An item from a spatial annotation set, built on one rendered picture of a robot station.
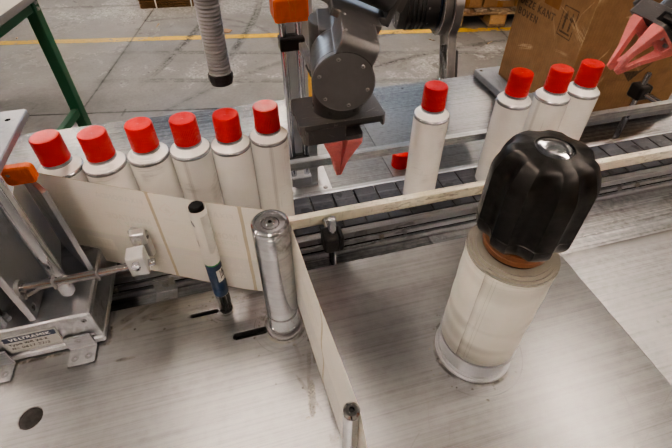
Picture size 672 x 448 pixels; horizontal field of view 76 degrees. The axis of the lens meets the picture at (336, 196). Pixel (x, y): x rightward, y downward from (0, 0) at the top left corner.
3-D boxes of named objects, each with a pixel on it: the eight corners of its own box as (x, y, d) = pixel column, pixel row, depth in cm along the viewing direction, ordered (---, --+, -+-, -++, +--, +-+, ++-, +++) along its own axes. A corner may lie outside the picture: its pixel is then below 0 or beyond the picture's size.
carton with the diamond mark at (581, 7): (551, 122, 96) (601, -7, 78) (497, 74, 113) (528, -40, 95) (665, 105, 101) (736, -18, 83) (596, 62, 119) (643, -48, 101)
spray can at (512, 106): (483, 192, 74) (516, 82, 60) (468, 173, 78) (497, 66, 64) (510, 186, 75) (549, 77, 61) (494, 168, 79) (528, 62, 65)
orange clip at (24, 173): (7, 187, 46) (-4, 171, 44) (12, 176, 47) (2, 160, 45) (38, 182, 46) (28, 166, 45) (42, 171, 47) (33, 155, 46)
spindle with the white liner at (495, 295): (455, 393, 49) (538, 195, 29) (423, 324, 55) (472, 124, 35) (525, 373, 50) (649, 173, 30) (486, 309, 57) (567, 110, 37)
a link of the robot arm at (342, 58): (413, -36, 43) (333, -74, 40) (443, 3, 34) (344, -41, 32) (362, 70, 50) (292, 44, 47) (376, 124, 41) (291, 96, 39)
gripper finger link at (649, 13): (617, 67, 65) (677, 16, 61) (586, 47, 70) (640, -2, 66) (632, 90, 69) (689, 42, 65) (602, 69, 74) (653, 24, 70)
